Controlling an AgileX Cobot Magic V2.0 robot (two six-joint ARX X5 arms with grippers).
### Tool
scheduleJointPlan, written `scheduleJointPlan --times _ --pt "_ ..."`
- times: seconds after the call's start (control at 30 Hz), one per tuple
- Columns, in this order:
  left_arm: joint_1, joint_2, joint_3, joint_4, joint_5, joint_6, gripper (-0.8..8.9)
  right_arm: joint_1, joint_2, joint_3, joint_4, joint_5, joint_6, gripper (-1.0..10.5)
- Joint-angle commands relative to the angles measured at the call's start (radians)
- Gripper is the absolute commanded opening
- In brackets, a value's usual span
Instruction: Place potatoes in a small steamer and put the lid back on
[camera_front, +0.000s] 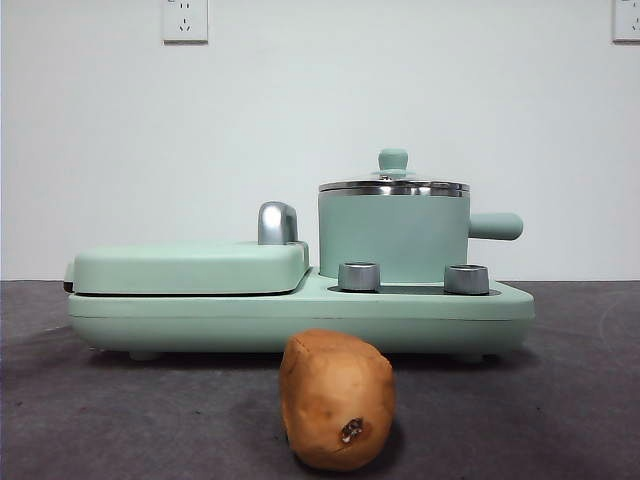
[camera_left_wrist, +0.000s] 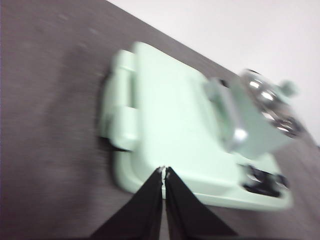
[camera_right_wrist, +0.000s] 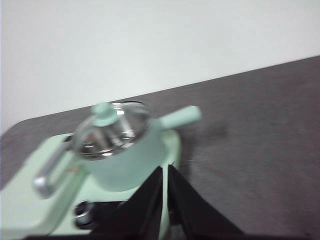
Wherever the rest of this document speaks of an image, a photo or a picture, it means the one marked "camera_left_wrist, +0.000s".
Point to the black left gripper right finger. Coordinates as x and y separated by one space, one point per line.
190 220

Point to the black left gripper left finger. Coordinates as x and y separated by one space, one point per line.
140 220

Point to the mint green breakfast machine base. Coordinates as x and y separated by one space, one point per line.
225 200

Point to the silver control knob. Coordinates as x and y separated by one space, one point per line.
276 185
253 176

